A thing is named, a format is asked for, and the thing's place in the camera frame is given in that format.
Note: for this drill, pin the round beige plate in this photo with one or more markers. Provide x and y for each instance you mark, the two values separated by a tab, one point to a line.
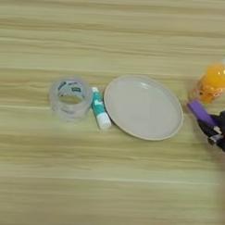
142	108

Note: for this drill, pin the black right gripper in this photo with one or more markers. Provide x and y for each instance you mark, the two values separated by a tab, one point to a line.
224	139

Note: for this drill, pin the teal and white glue stick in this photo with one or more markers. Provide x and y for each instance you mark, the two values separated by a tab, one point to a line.
100	110

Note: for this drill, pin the clear tape roll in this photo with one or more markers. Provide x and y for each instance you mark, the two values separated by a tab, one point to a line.
68	112

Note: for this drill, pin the orange juice bottle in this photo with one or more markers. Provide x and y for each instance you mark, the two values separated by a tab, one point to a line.
213	84

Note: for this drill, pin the purple rectangular block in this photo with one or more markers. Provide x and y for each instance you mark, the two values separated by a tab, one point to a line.
201	112

